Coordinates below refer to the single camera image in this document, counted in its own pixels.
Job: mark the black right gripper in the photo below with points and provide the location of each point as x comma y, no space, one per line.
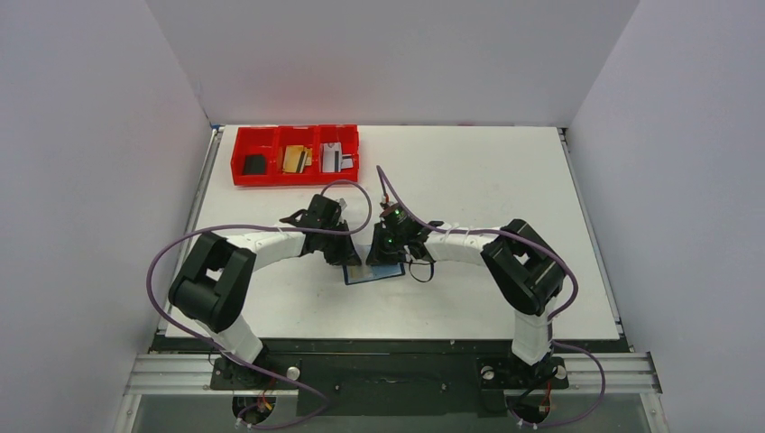
382,249

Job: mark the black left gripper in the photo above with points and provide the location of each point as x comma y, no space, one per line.
346,255

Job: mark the navy blue card holder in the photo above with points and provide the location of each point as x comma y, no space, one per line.
383,272

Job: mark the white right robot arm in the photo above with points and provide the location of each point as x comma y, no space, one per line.
519,261

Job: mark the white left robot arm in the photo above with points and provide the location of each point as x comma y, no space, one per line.
213,281

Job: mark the silver cards in bin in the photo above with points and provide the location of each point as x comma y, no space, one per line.
333,159

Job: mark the gold cards in bin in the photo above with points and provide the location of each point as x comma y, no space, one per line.
296,158

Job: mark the black card in bin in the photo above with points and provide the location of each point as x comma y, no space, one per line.
255,165

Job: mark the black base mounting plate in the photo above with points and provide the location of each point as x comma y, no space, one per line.
376,377

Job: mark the red three-compartment bin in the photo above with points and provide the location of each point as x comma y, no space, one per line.
277,156

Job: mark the aluminium frame rail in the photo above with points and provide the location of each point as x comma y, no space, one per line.
625,373

